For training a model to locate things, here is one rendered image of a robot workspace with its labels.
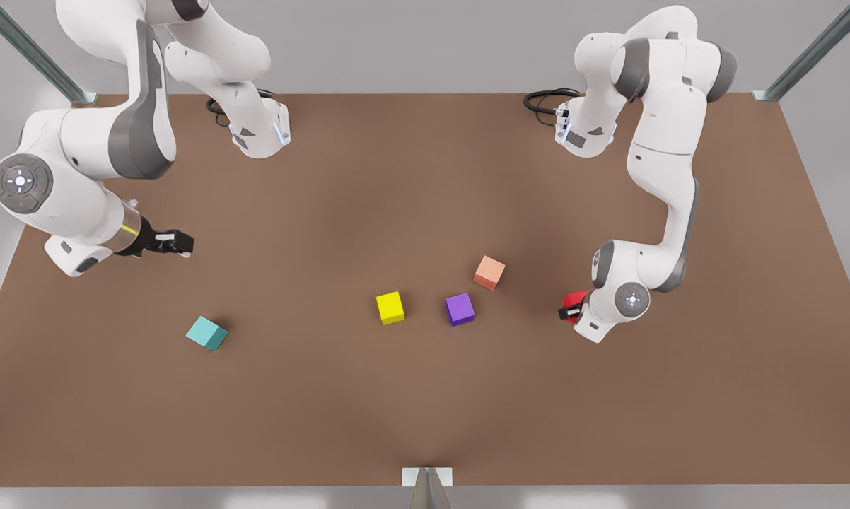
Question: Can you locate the orange wooden cube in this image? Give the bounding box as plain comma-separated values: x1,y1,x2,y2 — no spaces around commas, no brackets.
473,255,506,291

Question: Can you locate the silver frame post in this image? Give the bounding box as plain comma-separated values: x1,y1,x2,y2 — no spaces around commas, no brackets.
0,0,98,105
402,467,454,509
752,0,850,102

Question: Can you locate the red wooden cube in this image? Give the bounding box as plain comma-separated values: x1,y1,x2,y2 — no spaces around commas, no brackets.
563,291,590,324

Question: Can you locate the black cable loop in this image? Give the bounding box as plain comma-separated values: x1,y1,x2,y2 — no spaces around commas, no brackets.
523,88,583,127
206,89,276,128

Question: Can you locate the teal wooden cube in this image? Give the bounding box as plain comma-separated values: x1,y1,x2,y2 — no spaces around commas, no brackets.
186,316,229,351

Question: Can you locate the yellow wooden cube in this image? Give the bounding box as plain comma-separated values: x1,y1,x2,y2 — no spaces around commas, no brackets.
375,291,405,326

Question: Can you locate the purple wooden cube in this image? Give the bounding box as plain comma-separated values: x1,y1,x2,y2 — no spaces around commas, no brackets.
445,293,476,327

